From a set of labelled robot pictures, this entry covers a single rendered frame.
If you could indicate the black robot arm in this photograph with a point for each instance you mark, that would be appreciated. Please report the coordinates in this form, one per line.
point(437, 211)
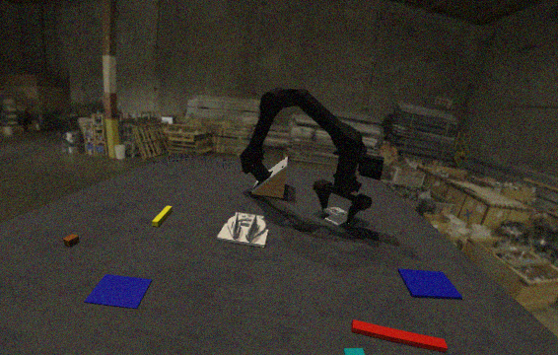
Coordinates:
point(345, 137)

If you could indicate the red flat bar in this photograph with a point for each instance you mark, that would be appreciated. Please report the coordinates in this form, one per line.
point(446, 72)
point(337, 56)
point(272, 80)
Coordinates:
point(395, 335)

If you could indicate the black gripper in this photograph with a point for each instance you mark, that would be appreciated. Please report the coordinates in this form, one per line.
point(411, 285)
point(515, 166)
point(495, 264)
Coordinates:
point(343, 185)

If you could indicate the yellow rectangular bar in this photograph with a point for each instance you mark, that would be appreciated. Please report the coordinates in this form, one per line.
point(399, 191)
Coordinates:
point(162, 216)

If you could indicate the blue flat plate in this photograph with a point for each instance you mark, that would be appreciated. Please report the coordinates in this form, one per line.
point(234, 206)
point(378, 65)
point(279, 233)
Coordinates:
point(428, 284)

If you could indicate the blue flat square panel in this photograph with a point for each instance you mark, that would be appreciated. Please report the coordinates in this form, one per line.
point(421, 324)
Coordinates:
point(119, 291)

